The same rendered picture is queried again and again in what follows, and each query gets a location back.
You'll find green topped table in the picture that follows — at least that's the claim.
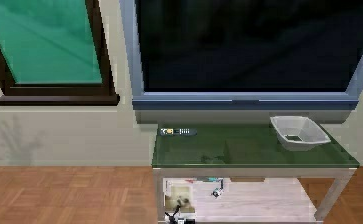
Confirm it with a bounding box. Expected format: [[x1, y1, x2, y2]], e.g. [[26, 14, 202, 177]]
[[151, 123, 361, 224]]

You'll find dark brown framed window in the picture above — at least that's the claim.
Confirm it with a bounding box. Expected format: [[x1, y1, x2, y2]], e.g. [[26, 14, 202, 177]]
[[0, 0, 121, 107]]

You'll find beige book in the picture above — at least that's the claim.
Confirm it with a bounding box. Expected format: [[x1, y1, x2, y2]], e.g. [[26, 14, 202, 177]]
[[163, 180, 197, 215]]

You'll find blue-grey framed television set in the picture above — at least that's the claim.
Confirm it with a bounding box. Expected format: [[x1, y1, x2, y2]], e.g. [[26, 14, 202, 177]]
[[119, 0, 363, 125]]

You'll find pale grey rectangular bowl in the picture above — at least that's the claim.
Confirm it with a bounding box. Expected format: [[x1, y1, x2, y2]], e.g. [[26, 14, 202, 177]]
[[269, 115, 332, 152]]

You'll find small teal and white object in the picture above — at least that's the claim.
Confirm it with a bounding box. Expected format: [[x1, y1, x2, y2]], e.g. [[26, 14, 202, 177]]
[[202, 177, 225, 198]]

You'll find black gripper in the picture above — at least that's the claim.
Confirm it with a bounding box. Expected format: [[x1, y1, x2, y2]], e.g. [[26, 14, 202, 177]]
[[164, 204, 183, 224]]

